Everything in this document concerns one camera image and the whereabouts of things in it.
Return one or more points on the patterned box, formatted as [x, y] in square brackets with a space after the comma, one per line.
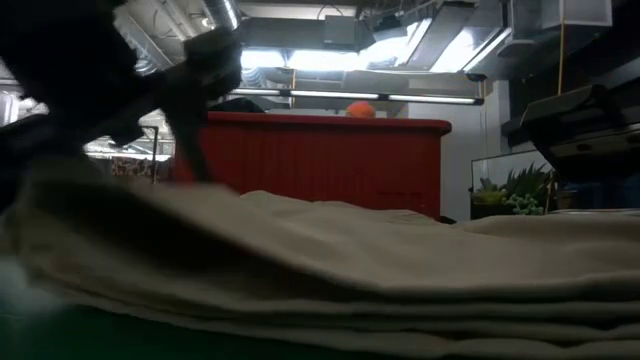
[132, 167]

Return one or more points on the green table mat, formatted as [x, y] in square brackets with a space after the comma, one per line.
[100, 340]

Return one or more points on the red plastic laundry bin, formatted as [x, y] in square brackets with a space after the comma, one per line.
[325, 160]

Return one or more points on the succulent plant in black pot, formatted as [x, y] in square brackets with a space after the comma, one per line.
[520, 190]

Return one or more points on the beige shorts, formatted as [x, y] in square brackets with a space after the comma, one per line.
[350, 250]

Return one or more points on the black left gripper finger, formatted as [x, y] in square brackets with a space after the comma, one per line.
[192, 135]

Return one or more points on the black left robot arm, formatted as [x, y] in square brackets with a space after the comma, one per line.
[60, 60]

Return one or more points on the long ceiling light strip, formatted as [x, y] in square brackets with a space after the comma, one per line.
[335, 95]

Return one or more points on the black metal rack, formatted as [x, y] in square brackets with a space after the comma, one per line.
[156, 150]

